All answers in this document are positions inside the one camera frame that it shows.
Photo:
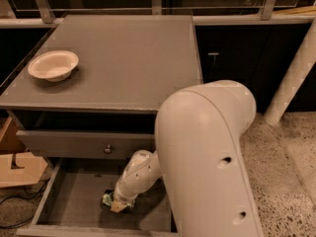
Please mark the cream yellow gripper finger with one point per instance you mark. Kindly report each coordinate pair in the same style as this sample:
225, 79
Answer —
118, 206

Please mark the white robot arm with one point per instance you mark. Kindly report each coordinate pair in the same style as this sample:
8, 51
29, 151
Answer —
198, 130

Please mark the open grey middle drawer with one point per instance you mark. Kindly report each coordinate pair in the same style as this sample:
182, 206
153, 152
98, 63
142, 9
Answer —
71, 205

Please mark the round metal drawer knob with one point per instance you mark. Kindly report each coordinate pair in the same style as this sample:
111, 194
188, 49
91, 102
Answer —
108, 149

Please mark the grey top drawer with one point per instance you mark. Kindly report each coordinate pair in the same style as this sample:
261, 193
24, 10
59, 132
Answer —
90, 145

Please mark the grey drawer cabinet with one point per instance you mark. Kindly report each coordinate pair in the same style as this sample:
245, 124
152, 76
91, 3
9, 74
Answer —
128, 66

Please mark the light wooden block structure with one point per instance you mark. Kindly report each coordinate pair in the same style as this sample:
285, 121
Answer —
18, 166

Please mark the dark cabinet with handle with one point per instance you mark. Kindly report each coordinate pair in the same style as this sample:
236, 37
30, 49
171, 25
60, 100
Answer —
256, 56

